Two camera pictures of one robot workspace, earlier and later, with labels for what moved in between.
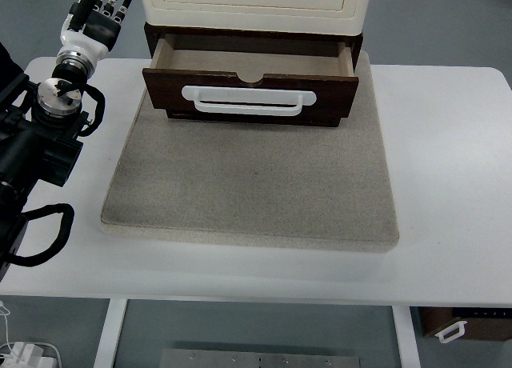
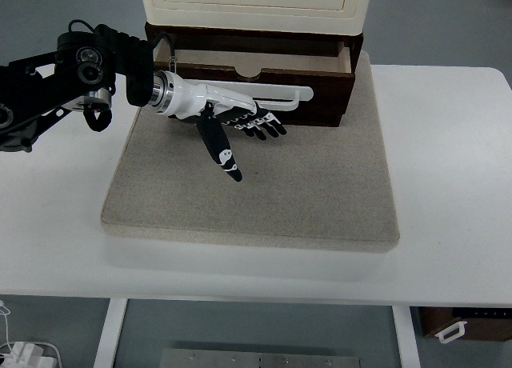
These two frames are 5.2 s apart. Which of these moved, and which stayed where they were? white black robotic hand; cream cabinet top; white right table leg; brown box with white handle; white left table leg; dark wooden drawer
Moved: white black robotic hand; dark wooden drawer
Stayed: white left table leg; cream cabinet top; white right table leg; brown box with white handle
